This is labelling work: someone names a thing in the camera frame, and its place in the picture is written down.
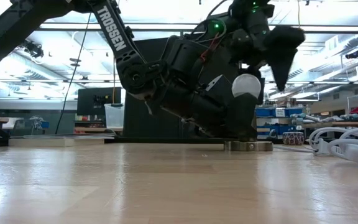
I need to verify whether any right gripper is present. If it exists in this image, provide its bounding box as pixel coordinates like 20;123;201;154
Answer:
231;18;306;105

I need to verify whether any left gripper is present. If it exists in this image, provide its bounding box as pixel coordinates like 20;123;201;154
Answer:
154;35;258;141

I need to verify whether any white lightbulb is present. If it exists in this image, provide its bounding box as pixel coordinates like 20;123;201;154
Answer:
231;73;262;100

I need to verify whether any wide blue storage bin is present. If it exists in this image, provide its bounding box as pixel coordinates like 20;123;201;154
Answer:
256;124;295;136

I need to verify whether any black folding room divider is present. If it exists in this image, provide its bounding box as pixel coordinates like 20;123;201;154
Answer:
124;37;245;139

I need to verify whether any white plastic bin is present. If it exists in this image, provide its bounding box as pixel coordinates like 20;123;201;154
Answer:
104;103;126;129

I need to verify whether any black monitor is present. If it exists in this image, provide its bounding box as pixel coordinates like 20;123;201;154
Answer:
76;86;122;116

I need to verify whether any red wire bundle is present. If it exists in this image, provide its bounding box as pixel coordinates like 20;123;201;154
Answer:
200;32;223;63

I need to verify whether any black aluminium table frame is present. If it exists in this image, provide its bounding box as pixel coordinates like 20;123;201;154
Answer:
0;136;358;147

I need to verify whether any black hanging cable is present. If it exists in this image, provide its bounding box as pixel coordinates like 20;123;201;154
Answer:
55;12;93;135

